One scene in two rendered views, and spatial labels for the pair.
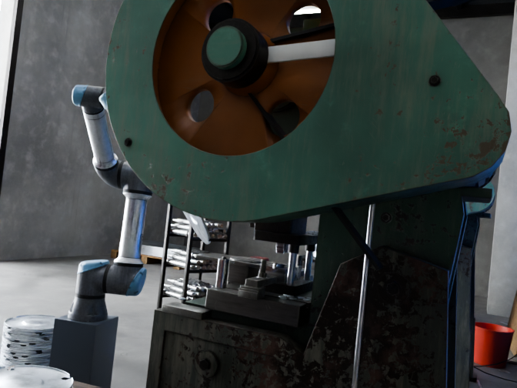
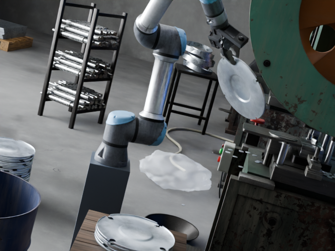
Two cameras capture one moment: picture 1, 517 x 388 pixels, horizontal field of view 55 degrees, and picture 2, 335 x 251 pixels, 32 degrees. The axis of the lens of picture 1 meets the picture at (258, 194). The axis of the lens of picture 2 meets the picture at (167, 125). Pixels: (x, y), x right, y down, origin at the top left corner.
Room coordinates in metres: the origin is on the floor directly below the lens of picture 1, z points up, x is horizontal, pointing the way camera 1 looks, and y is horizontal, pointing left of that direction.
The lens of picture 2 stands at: (-0.42, 1.25, 1.28)
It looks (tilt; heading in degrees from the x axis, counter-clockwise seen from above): 14 degrees down; 341
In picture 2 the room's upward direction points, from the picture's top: 15 degrees clockwise
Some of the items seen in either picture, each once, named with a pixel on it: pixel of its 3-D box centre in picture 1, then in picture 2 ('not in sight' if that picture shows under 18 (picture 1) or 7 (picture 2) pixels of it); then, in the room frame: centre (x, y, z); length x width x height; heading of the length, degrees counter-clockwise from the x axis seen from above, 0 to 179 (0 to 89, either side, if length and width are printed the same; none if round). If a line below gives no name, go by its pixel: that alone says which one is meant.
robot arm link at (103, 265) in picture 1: (94, 275); (120, 126); (2.00, 0.62, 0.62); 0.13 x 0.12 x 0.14; 90
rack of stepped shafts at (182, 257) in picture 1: (194, 258); (82, 63); (4.21, 0.48, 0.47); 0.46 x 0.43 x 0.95; 45
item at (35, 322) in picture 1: (36, 322); (6, 147); (2.52, 1.05, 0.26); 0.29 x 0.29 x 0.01
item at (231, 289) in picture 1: (278, 297); (305, 167); (1.63, -0.10, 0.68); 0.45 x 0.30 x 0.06; 155
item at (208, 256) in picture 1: (233, 276); (267, 147); (1.70, 0.06, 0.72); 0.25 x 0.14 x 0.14; 65
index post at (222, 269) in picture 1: (222, 272); (283, 152); (1.52, 0.08, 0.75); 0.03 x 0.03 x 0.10; 65
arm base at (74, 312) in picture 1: (89, 305); (113, 150); (2.00, 0.63, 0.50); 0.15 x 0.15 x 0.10
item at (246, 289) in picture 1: (261, 277); (315, 160); (1.47, -0.03, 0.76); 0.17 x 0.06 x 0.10; 155
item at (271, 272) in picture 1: (280, 272); (310, 149); (1.63, -0.10, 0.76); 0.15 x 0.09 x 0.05; 155
